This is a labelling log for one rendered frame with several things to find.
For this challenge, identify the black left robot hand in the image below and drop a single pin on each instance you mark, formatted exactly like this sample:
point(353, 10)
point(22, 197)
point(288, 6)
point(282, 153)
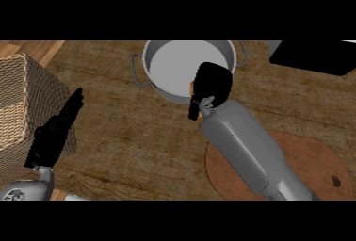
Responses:
point(51, 141)

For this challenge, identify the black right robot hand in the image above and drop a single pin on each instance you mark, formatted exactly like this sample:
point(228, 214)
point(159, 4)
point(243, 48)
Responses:
point(215, 83)

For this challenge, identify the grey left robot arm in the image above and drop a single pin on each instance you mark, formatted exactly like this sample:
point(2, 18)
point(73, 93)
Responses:
point(29, 189)

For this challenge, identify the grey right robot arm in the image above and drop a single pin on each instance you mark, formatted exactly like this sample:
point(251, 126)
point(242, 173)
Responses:
point(251, 147)

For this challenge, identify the grey metal pot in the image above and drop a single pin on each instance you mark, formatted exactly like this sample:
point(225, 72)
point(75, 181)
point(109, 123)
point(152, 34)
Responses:
point(186, 67)

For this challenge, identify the round brown wooden cutting board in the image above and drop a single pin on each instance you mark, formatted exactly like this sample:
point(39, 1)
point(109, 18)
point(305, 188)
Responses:
point(316, 160)

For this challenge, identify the woven wicker basket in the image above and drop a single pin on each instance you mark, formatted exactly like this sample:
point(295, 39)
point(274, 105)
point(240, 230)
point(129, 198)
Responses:
point(22, 97)

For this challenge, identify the small white object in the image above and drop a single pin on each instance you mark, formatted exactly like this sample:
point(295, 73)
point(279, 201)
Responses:
point(76, 197)

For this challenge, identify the black flat appliance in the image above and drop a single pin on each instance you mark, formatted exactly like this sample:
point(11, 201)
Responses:
point(316, 55)

